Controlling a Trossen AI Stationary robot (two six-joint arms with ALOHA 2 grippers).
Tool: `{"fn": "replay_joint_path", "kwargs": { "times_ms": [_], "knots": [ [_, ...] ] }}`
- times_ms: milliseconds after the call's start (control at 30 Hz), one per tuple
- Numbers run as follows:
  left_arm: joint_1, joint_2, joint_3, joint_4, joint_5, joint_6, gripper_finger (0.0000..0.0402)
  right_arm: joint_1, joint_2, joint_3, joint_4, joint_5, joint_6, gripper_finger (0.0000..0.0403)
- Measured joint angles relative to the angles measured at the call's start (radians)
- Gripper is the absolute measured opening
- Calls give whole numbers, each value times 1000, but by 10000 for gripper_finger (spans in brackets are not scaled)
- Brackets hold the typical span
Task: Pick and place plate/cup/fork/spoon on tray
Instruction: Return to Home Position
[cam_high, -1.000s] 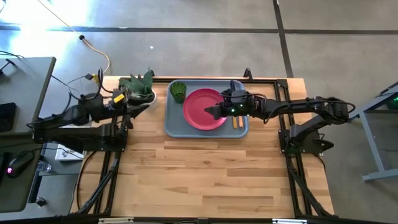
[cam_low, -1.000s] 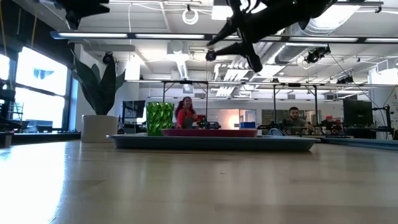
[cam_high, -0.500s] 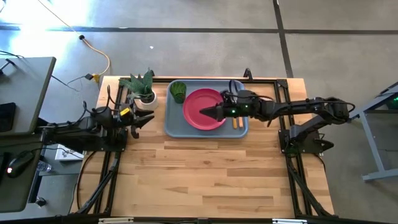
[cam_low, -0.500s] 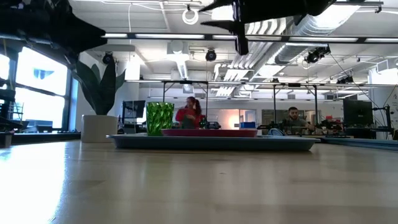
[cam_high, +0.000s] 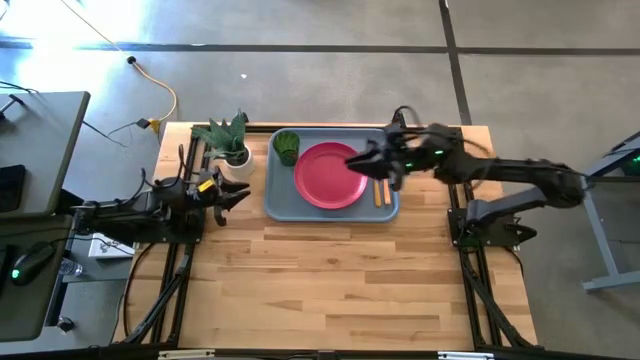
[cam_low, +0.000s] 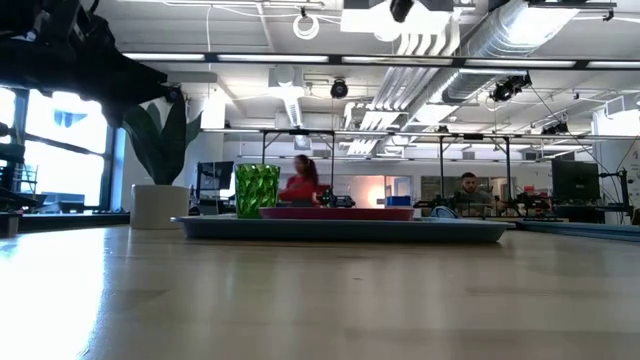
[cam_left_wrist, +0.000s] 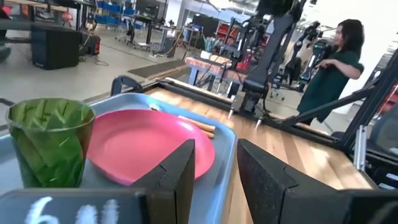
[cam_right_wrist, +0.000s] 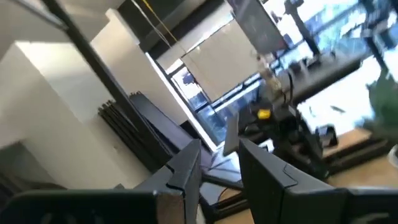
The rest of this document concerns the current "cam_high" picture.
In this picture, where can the yellow plug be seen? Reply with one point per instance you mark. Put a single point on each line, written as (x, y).
(154, 125)

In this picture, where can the black computer mouse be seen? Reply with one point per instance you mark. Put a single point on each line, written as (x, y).
(30, 262)

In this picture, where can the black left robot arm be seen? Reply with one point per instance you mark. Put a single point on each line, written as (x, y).
(135, 210)

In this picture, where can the black aluminium table frame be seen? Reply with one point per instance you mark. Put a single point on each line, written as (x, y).
(350, 357)

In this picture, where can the black power plug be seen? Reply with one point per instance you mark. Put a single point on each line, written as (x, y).
(142, 123)

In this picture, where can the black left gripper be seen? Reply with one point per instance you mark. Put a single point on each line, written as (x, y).
(215, 197)

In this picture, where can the clear water bottle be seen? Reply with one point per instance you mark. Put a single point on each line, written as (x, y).
(70, 267)

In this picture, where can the white plant pot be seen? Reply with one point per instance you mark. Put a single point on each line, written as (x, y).
(243, 167)

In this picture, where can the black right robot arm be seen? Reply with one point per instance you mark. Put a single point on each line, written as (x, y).
(525, 170)

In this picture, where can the grey side desk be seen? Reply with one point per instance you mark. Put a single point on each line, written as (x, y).
(45, 140)

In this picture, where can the grey metal table leg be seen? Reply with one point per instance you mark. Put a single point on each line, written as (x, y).
(602, 250)

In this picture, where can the white paper box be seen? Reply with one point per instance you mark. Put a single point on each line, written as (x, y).
(102, 247)

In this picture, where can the green leafy plant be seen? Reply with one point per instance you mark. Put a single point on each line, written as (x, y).
(225, 137)

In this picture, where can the dark side desk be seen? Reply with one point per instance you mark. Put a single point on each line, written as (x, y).
(30, 310)

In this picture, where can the black caster wheel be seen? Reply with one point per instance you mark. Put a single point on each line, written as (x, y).
(65, 325)

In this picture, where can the green textured cup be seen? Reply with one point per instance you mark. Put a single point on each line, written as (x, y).
(286, 147)

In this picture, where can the black round floor plug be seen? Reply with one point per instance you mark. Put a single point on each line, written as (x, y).
(131, 60)

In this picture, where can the blue-grey tray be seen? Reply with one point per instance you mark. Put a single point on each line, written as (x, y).
(285, 200)

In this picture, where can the pink plate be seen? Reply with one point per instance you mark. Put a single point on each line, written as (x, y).
(325, 177)

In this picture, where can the black flat pad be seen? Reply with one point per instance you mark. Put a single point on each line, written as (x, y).
(10, 187)

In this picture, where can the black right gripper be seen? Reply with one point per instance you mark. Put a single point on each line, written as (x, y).
(405, 150)

